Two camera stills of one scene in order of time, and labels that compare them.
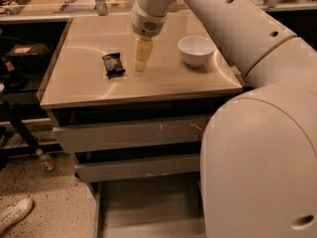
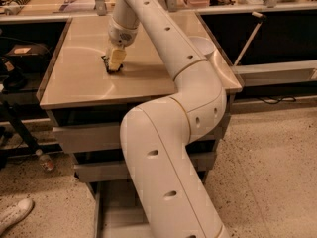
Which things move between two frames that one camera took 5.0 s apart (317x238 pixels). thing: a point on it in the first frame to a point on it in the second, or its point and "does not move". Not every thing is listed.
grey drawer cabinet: [138, 139] does not move
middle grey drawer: [136, 168] does not move
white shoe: [15, 213] does not move
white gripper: [146, 23] to [121, 37]
